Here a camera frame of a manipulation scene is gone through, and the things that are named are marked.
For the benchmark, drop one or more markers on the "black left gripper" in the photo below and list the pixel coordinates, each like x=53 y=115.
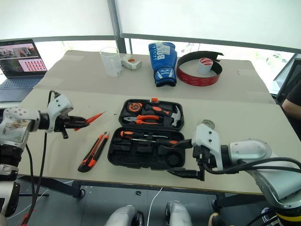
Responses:
x=61 y=123

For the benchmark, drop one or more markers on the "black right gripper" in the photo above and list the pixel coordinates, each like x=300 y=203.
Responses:
x=202 y=154

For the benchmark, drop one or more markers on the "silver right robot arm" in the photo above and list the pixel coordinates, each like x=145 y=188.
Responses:
x=254 y=150

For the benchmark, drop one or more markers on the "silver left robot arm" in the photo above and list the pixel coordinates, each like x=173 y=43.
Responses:
x=14 y=127

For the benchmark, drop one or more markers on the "slim orange pointed hand tool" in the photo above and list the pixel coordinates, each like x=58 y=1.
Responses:
x=95 y=117

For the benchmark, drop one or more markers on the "black plastic tool case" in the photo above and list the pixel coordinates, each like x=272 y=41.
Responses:
x=145 y=155

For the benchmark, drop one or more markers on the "black screwdriver with orange collar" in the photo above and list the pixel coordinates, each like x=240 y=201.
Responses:
x=168 y=142

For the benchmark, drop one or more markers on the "black orange utility knife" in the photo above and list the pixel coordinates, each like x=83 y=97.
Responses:
x=94 y=151

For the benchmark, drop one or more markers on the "black orange claw hammer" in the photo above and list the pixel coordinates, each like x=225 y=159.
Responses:
x=162 y=110

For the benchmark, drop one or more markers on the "silver rounded robot leg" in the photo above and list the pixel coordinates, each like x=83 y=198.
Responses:
x=122 y=216
x=178 y=214

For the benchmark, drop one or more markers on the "orange black tape measure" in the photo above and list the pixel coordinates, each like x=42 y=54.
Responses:
x=134 y=107

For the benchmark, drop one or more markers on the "small black floor object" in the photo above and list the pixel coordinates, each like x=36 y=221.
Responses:
x=138 y=193

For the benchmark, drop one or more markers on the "clear glass beaker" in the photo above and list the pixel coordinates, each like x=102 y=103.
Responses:
x=111 y=62

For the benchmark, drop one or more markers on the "red black strip loop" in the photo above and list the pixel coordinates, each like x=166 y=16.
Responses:
x=197 y=81

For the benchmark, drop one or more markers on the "white box with orange part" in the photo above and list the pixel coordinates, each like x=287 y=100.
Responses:
x=131 y=63

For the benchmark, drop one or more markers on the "open laptop computer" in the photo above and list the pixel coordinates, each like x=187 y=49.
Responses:
x=18 y=63

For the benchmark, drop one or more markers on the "white tape roll red top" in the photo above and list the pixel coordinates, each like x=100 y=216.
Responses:
x=204 y=66

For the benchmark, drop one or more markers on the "blue boxing glove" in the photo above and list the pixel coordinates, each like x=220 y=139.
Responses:
x=163 y=63

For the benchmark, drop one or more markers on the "blue white sneaker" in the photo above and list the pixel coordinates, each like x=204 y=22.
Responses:
x=268 y=215

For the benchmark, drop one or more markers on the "person in black shirt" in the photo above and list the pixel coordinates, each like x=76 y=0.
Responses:
x=294 y=103

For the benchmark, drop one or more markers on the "black chair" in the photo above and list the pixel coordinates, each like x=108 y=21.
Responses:
x=285 y=75

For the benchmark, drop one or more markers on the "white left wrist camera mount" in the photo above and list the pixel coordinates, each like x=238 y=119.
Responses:
x=57 y=103

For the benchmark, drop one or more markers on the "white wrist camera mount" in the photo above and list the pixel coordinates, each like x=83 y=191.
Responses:
x=208 y=139
x=57 y=103

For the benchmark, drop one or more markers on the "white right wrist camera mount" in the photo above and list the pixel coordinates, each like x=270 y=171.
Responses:
x=208 y=139

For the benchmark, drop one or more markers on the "black table leg frame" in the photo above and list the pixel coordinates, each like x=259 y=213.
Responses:
x=235 y=200
x=56 y=186

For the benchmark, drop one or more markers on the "dark grey window frame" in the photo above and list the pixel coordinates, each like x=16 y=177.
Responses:
x=118 y=26

